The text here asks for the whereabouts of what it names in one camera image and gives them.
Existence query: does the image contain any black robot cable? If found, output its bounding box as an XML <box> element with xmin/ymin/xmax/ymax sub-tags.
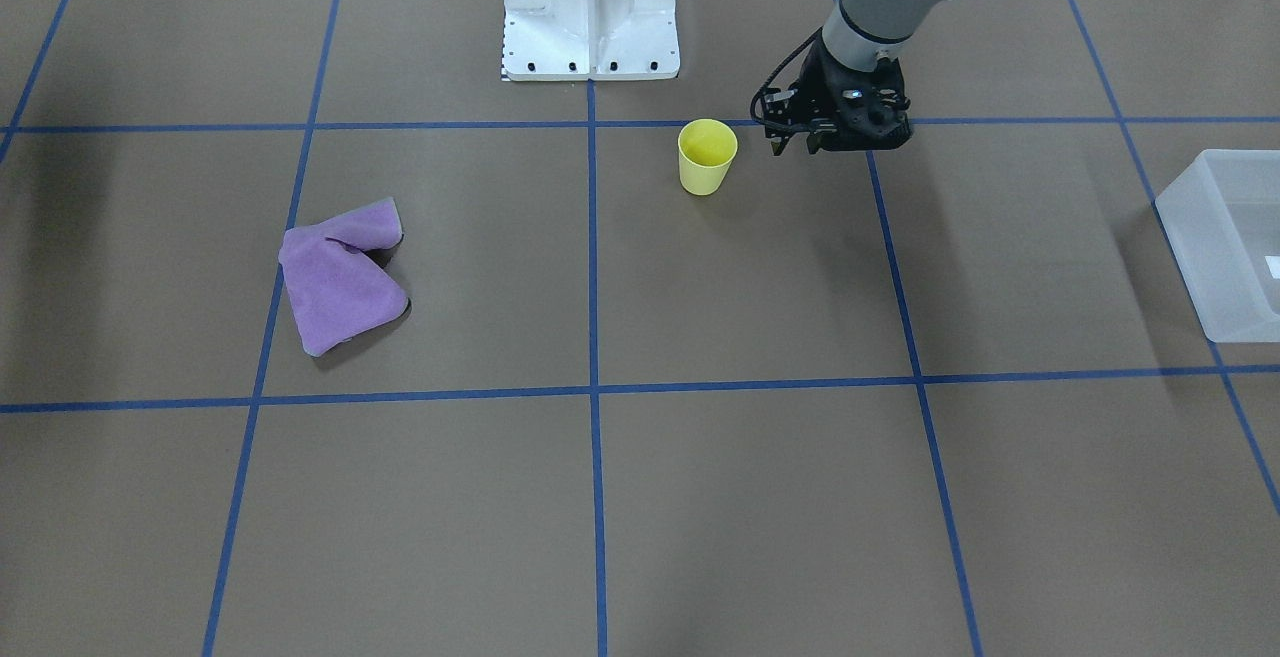
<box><xmin>753</xmin><ymin>32</ymin><xmax>823</xmax><ymax>128</ymax></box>

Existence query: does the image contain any yellow plastic cup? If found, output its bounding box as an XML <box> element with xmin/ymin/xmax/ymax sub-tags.
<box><xmin>677</xmin><ymin>119</ymin><xmax>739</xmax><ymax>197</ymax></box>

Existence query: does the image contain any clear plastic storage box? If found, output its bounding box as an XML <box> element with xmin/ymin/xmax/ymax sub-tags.
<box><xmin>1156</xmin><ymin>149</ymin><xmax>1279</xmax><ymax>343</ymax></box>

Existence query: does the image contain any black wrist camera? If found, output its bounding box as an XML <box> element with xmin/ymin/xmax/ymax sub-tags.
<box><xmin>749</xmin><ymin>86</ymin><xmax>806</xmax><ymax>158</ymax></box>

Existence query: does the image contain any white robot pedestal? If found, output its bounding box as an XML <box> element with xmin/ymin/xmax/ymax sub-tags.
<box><xmin>500</xmin><ymin>0</ymin><xmax>681</xmax><ymax>82</ymax></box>

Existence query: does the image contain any purple cloth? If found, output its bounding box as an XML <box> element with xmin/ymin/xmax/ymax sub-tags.
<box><xmin>278</xmin><ymin>197</ymin><xmax>410</xmax><ymax>359</ymax></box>

